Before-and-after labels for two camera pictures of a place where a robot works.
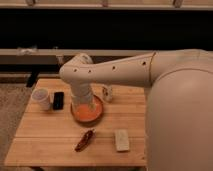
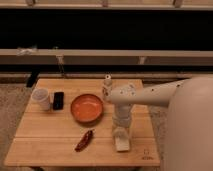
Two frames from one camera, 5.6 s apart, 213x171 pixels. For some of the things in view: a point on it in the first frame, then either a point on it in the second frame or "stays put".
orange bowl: x=87 y=113 stays put
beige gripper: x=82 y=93 to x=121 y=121
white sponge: x=122 y=139 stays put
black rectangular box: x=58 y=100 stays put
